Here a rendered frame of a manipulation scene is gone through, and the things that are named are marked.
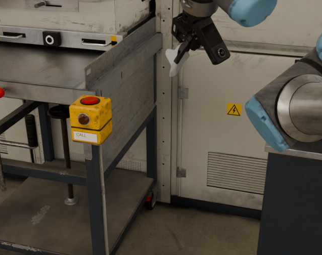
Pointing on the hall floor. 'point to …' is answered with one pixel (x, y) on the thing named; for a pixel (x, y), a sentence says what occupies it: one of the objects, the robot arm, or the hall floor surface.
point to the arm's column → (295, 207)
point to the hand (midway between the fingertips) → (194, 67)
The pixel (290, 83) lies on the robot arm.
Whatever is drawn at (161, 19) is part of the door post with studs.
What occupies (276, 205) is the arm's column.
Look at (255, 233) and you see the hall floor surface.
